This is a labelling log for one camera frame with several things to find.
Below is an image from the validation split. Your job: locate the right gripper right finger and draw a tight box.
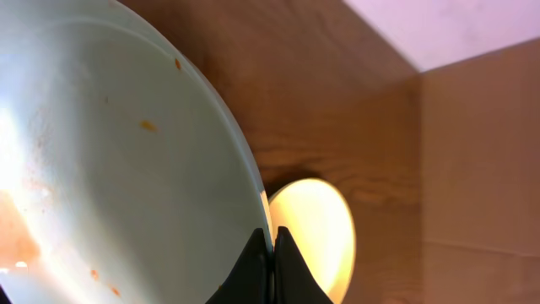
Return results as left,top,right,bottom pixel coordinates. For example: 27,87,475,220
274,226,332,304

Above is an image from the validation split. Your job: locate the yellow plate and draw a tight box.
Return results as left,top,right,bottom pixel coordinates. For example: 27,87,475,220
268,178,356,303

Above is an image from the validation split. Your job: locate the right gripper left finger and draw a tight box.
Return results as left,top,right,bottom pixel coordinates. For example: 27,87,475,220
206,228,269,304

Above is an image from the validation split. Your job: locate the light blue plate top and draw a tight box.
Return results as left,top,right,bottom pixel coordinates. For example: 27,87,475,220
1,0,272,303

